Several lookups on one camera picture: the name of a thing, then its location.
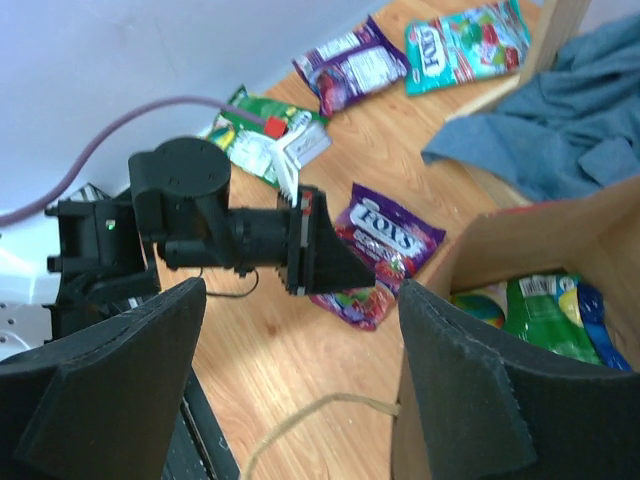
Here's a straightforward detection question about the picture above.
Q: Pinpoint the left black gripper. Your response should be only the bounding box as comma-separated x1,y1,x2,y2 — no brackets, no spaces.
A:
276,185,376,296

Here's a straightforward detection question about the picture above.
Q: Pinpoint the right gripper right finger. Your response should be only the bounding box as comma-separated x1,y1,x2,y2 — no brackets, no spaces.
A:
391,281,639,479

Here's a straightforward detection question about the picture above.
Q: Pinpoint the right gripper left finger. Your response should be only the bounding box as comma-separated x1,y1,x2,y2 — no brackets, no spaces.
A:
1,278,206,479

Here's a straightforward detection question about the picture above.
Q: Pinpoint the purple Fox's berries bag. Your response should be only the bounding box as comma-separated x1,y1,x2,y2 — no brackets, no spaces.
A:
311,183,446,331

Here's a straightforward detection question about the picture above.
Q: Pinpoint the green yellow Fox's bag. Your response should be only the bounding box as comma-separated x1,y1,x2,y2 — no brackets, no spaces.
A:
503,273,602,365

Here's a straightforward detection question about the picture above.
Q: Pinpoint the blue snack packet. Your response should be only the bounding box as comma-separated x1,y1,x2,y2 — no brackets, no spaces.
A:
577,282,632,372

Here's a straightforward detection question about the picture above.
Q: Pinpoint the green snack packet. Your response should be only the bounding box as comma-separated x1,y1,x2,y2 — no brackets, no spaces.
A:
206,85,329,188

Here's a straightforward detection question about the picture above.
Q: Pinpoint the brown red paper bag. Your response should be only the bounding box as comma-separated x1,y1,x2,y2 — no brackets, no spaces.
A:
239,177,640,480

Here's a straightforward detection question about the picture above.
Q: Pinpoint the green Fox's candy bag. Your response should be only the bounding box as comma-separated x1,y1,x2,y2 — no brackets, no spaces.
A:
405,1,531,96

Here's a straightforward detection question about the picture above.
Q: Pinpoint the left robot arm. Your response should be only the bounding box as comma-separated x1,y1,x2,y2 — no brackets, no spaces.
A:
1,137,375,338

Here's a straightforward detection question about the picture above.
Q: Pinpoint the blue crumpled cloth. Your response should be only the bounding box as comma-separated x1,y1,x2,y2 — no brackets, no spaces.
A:
421,15,639,202

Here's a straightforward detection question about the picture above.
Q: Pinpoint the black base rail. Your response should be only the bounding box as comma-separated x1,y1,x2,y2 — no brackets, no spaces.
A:
161,370,240,480

